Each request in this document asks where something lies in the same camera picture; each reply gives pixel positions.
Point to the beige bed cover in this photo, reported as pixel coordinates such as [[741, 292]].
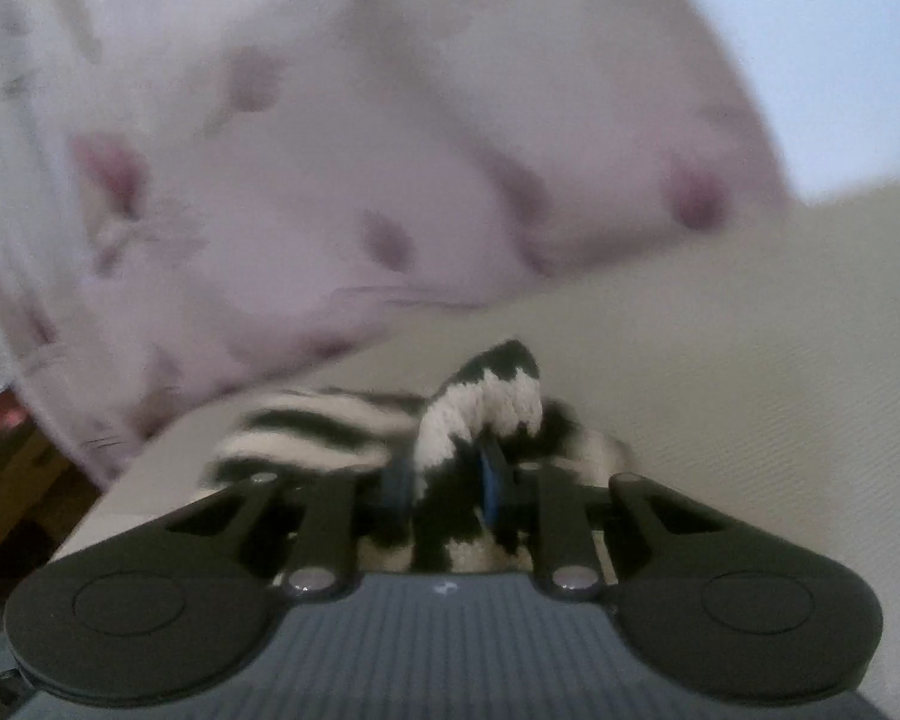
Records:
[[720, 360]]

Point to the brown cardboard box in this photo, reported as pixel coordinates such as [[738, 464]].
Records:
[[22, 487]]

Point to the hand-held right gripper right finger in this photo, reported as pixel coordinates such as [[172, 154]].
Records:
[[491, 487]]

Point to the pink patterned curtain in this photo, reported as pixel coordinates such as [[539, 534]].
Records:
[[307, 165]]

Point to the black and white striped sweater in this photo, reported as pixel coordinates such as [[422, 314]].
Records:
[[487, 397]]

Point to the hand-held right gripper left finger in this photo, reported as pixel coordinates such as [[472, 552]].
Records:
[[399, 486]]

